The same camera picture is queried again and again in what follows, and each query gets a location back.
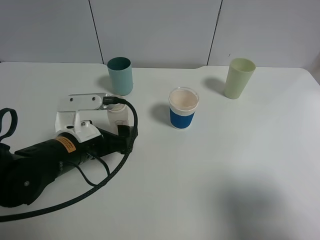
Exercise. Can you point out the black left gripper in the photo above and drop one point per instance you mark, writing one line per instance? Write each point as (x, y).
(93, 142)

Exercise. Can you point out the clear plastic drink bottle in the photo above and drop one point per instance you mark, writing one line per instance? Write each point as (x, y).
(118, 115)

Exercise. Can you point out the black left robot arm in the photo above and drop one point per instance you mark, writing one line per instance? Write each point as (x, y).
(27, 172)

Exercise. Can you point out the white cup with blue sleeve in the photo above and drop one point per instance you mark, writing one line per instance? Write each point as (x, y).
(183, 102)

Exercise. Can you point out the teal plastic cup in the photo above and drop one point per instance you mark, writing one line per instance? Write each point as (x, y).
(120, 72)

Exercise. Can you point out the pale green plastic cup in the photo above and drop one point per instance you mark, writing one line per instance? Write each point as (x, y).
(239, 73)

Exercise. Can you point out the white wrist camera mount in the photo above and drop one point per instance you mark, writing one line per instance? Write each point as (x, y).
(68, 119)

